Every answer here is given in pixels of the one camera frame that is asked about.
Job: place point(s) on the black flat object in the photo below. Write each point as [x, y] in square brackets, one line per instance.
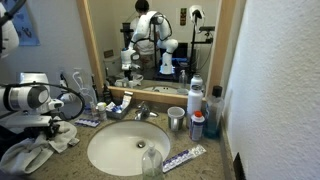
[239, 168]

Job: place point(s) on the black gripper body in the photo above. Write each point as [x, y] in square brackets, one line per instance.
[38, 130]

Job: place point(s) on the blue wall poster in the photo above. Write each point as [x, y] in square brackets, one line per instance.
[28, 30]

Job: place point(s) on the white oval sink basin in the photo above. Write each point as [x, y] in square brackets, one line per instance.
[116, 150]

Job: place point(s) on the wood framed wall mirror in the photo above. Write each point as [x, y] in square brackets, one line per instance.
[110, 20]

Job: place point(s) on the white toothpaste tube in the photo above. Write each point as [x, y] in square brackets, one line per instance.
[126, 100]

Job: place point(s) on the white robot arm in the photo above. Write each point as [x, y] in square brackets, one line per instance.
[23, 98]

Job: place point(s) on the red capped spray can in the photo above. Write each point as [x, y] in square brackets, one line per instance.
[196, 128]

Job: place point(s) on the small silver foil packet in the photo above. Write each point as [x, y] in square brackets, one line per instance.
[74, 141]

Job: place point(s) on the clear soap dispenser bottle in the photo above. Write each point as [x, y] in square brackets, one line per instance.
[152, 165]

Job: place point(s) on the blue mouthwash bottle black cap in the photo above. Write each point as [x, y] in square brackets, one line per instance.
[213, 116]

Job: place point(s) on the white capped small tube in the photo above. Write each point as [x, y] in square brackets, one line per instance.
[101, 111]

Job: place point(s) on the black mesh tray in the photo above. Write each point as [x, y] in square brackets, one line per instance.
[116, 115]

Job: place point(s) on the white terry towel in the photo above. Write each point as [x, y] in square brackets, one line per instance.
[23, 155]

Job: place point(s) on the small blue bottle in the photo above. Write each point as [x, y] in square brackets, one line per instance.
[88, 110]

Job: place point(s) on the dark small bottle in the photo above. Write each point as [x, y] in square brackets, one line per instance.
[107, 95]

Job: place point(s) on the tall white plastic bottle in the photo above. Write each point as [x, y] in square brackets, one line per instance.
[194, 100]

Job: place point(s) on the chrome faucet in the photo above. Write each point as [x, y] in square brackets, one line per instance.
[144, 111]

